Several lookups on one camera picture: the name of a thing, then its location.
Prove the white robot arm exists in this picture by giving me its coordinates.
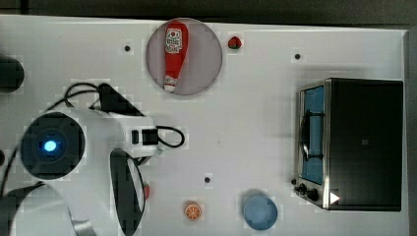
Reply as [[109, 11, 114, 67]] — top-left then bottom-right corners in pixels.
[[1, 108, 158, 236]]

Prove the grey round plate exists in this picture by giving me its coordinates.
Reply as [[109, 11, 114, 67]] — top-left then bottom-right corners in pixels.
[[146, 18, 222, 95]]

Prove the small red plush strawberry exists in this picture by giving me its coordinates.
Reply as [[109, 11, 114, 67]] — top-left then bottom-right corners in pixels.
[[227, 36, 242, 50]]

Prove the red plush ketchup bottle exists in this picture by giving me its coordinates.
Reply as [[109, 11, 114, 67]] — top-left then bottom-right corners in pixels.
[[163, 20, 189, 92]]

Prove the orange plush slice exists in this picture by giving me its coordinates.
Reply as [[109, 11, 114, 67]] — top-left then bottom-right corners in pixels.
[[184, 203, 202, 221]]

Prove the blue bowl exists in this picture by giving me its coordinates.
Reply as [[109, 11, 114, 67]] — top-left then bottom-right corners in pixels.
[[242, 190, 278, 231]]

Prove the black toaster oven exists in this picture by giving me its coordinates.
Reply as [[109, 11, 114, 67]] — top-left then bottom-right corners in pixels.
[[291, 78, 404, 211]]

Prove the black cylindrical utensil holder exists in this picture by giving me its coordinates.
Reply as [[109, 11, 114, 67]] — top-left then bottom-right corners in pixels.
[[0, 55, 25, 93]]

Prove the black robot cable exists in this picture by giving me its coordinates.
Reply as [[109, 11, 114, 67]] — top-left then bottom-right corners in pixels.
[[156, 125, 186, 148]]

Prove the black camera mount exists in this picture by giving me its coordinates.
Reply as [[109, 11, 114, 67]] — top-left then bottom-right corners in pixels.
[[98, 84, 143, 116]]

